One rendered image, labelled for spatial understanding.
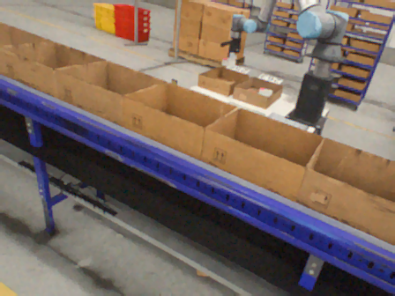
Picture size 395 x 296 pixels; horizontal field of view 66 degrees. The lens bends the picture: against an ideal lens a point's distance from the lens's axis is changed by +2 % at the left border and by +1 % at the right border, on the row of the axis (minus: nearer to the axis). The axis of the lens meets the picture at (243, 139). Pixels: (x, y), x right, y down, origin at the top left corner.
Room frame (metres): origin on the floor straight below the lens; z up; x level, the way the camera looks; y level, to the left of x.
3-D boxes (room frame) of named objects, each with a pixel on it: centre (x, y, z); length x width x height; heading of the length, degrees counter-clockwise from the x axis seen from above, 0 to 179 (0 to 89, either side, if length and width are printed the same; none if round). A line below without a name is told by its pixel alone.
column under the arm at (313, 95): (2.04, -0.42, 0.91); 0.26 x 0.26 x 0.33; 69
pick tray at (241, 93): (2.27, -0.04, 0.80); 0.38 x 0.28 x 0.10; 161
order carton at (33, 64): (1.44, 1.02, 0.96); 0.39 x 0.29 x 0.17; 70
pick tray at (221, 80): (2.38, 0.25, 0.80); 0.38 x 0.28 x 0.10; 161
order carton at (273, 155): (1.03, -0.08, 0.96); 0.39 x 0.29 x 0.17; 70
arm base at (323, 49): (2.04, -0.42, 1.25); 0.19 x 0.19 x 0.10
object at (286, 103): (2.26, -0.08, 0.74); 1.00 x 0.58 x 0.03; 69
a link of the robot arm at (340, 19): (2.04, -0.41, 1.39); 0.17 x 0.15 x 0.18; 133
